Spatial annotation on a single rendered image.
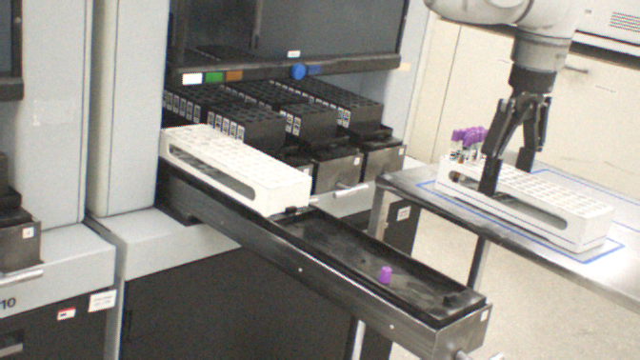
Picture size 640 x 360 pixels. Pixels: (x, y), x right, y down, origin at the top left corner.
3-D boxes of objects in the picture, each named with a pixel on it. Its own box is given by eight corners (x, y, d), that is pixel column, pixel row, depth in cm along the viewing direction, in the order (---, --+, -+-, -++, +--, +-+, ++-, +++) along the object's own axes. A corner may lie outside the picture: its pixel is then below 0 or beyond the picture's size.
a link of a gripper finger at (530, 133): (516, 99, 132) (521, 94, 132) (520, 147, 139) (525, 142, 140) (535, 106, 129) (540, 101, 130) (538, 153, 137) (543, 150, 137)
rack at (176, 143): (155, 161, 137) (158, 129, 135) (200, 153, 144) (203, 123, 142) (264, 224, 119) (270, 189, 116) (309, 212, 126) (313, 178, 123)
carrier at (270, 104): (300, 121, 168) (304, 95, 166) (307, 124, 167) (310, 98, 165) (261, 127, 160) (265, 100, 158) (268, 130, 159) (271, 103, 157)
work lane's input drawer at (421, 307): (132, 190, 140) (136, 145, 137) (193, 178, 150) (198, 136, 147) (453, 398, 95) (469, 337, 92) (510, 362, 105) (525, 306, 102)
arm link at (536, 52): (582, 38, 126) (572, 73, 128) (534, 27, 132) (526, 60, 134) (554, 40, 120) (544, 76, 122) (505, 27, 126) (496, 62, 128)
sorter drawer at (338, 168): (125, 99, 193) (127, 64, 190) (170, 94, 202) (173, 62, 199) (330, 204, 148) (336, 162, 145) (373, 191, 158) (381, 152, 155)
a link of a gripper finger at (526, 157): (519, 147, 138) (522, 146, 138) (510, 181, 140) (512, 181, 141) (533, 151, 136) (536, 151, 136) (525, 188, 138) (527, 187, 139)
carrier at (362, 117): (373, 126, 173) (378, 101, 171) (380, 129, 172) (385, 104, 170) (340, 131, 165) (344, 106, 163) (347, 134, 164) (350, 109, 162)
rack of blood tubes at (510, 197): (431, 187, 141) (438, 156, 139) (463, 179, 148) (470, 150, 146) (577, 253, 122) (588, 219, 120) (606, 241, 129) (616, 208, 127)
